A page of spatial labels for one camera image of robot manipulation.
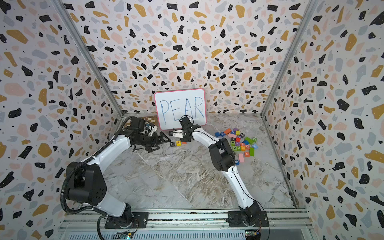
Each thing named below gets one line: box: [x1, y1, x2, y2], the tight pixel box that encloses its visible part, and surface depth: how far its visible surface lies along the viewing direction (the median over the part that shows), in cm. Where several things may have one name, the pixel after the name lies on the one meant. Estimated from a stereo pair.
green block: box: [244, 136, 257, 145], surface depth 108 cm
